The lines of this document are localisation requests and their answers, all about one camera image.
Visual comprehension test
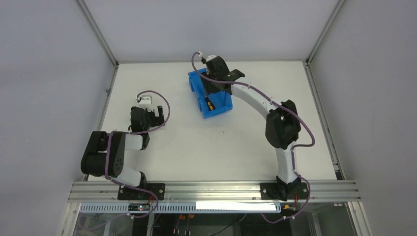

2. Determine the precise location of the slotted white cable duct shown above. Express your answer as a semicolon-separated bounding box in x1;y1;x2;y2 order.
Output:
80;201;281;214

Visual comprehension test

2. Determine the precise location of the aluminium frame post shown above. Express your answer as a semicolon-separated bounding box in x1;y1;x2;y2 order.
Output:
75;0;119;130
303;0;345;180

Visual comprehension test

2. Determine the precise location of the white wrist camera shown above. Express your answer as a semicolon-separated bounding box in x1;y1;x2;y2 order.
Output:
137;95;153;110
201;55;217;64

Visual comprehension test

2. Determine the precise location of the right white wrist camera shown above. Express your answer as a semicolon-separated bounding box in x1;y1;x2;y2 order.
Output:
201;55;217;64

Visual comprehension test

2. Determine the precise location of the left aluminium frame post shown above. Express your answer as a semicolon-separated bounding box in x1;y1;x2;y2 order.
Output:
75;0;119;130

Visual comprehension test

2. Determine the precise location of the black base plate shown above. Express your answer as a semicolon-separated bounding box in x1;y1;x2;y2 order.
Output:
260;182;309;201
117;182;166;201

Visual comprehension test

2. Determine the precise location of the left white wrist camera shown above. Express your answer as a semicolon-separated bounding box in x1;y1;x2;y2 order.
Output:
137;95;153;110

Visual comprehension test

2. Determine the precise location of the right aluminium frame post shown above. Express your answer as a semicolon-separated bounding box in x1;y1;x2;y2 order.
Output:
303;0;345;180

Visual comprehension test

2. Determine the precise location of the small circuit board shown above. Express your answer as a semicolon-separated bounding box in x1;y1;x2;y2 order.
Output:
128;204;151;211

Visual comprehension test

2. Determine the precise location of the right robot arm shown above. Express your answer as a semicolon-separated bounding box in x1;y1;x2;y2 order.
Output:
200;55;301;201

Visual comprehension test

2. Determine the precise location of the blue plastic bin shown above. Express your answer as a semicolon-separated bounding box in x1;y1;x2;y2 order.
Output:
188;71;233;119

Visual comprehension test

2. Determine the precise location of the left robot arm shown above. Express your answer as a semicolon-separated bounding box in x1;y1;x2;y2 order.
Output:
81;106;165;190

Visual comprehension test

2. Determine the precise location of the black yellow screwdriver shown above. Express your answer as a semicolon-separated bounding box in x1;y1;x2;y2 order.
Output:
205;97;215;111

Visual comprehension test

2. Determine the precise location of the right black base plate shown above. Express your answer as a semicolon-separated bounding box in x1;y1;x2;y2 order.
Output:
260;182;309;201

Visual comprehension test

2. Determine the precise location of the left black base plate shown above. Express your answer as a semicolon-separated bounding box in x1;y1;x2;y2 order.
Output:
117;182;166;201

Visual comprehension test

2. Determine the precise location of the aluminium front rail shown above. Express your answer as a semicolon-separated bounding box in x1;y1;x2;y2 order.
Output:
68;180;361;203

